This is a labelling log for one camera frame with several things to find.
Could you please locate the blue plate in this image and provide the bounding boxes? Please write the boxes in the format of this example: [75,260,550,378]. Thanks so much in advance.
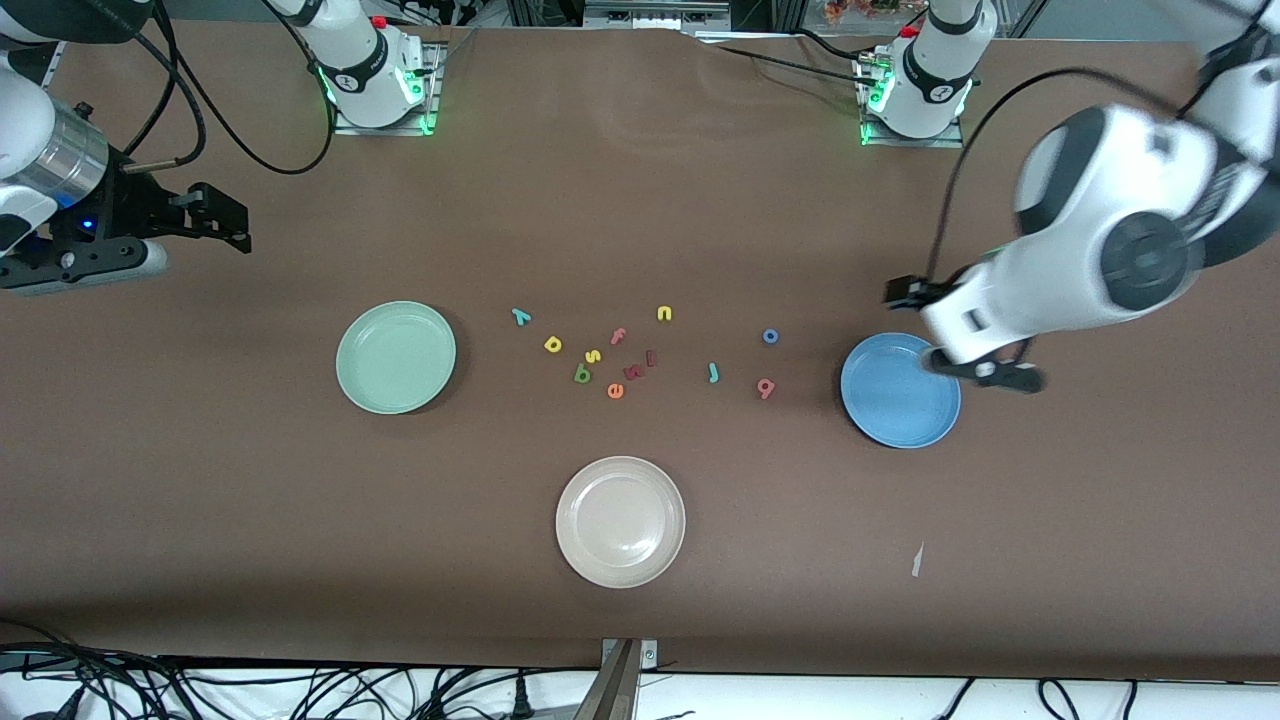
[839,332,963,450]

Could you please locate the green plate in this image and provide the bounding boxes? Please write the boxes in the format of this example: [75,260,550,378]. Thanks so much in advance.
[335,300,458,416]

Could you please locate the paper table cover sheet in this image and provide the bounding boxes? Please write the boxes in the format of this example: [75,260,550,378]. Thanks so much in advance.
[0,18,1280,681]

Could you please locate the orange flowers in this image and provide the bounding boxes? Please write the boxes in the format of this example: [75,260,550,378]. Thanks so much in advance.
[822,0,931,26]

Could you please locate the beige plate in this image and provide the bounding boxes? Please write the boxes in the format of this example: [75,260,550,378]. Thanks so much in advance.
[555,455,688,590]

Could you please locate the silver metal box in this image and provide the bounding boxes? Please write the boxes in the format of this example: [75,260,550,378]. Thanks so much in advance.
[583,0,733,27]

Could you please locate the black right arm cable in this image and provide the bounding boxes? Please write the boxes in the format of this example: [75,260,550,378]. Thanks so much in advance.
[95,0,336,177]

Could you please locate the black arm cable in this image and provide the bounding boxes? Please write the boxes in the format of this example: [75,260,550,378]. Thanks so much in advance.
[95,0,336,177]
[925,65,1216,291]

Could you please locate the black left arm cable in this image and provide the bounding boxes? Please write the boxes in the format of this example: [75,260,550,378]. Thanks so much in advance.
[925,65,1216,291]

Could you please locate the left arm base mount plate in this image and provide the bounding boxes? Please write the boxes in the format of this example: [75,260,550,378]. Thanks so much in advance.
[858,50,966,149]

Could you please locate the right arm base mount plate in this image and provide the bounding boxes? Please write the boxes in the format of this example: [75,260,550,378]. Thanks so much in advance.
[333,40,441,136]

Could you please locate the thin black base cable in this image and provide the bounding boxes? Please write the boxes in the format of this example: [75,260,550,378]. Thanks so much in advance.
[715,45,881,86]

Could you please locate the black floor cable bundle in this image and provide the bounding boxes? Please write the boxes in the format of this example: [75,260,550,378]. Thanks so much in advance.
[0,618,211,720]

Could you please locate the grey camera stand pole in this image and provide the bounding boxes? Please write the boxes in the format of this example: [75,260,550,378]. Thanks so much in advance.
[572,640,641,720]

